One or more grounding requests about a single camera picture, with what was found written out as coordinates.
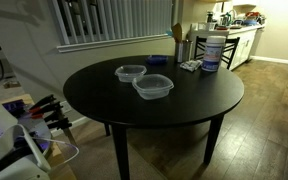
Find clear plastic lunchbox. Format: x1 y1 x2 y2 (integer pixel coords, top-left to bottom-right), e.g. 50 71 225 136
132 74 174 100
115 65 147 83

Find wooden spatula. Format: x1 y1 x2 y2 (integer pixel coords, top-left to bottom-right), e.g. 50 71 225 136
171 23 182 43

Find red and black tool handles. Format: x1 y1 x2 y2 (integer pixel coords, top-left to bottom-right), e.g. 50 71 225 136
29 94 72 130

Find steel utensil holder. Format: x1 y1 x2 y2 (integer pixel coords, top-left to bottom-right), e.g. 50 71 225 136
175 40 192 63

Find white wipes canister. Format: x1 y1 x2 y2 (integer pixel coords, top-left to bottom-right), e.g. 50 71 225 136
202 36 226 72

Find white kitchen counter cabinet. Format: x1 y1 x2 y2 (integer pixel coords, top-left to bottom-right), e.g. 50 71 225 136
187 22 266 71

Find blue plastic lid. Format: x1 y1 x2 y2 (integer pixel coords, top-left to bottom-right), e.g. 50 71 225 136
146 55 168 65

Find crumpled white wrapper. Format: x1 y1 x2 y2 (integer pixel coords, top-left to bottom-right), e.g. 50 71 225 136
180 60 202 72

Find round black dining table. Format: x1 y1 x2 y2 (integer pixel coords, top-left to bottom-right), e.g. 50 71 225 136
63 55 244 180

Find white vertical window blinds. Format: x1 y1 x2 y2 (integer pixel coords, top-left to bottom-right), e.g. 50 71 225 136
51 0 173 45

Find black wooden chair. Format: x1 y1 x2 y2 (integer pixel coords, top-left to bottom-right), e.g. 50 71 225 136
194 36 240 69

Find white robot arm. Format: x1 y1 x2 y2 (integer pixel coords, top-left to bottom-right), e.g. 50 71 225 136
0 103 52 180

